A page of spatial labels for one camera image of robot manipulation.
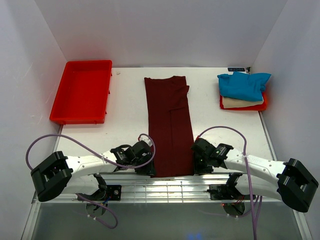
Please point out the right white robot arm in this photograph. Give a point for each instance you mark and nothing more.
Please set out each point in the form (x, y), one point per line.
(251, 176)

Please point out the small black label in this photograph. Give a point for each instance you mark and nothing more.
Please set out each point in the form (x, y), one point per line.
(236, 69)

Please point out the large red tray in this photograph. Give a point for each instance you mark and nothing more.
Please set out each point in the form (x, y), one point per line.
(83, 92)

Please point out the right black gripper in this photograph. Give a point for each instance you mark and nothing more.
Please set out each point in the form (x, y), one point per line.
(198, 168)

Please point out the blue folded t shirt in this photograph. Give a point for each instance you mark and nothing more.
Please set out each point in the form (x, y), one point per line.
(243, 86)

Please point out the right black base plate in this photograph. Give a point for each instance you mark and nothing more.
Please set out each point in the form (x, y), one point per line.
(226, 192)

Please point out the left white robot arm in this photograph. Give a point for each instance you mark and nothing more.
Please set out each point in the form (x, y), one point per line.
(82, 175)

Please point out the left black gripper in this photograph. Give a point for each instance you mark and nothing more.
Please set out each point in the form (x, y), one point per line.
(149, 169)

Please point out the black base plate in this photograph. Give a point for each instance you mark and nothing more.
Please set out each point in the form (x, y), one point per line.
(105, 192)
(226, 192)

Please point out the maroon t shirt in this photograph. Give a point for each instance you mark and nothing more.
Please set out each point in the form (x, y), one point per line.
(169, 125)

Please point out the aluminium rail frame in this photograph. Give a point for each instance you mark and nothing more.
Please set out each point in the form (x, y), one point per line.
(144, 189)

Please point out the small red tray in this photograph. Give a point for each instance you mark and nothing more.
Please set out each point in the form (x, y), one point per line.
(260, 107)

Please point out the beige folded t shirt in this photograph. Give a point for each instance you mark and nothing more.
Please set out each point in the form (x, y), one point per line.
(229, 103)

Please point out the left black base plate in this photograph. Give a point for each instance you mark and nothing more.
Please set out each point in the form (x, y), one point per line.
(105, 192)

